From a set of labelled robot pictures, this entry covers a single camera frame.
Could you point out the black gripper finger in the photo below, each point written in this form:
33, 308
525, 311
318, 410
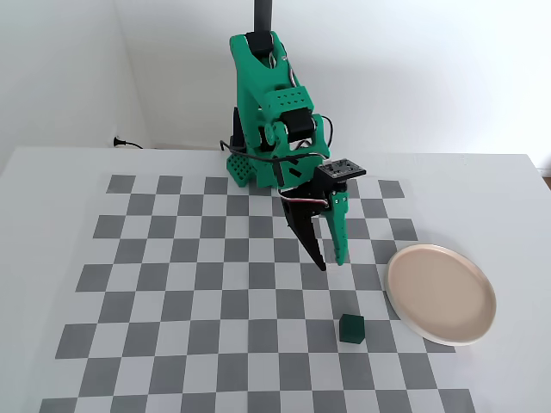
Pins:
307, 232

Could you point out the black table clamp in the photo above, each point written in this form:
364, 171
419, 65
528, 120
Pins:
237, 129

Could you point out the grey checkered mat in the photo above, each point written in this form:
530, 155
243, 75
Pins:
206, 301

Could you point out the black vertical pole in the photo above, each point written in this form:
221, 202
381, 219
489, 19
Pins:
263, 17

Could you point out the green perforated robot base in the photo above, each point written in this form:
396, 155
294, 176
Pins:
241, 170

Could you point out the dark green dice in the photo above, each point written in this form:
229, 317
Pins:
351, 329

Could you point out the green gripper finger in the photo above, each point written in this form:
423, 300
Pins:
340, 228

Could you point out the black gripper body with motor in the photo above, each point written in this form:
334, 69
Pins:
308, 216

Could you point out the beige round plate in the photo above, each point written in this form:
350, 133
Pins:
441, 294

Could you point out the black wrist camera board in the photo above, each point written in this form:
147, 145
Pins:
342, 168

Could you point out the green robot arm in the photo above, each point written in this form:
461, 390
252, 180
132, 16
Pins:
254, 77

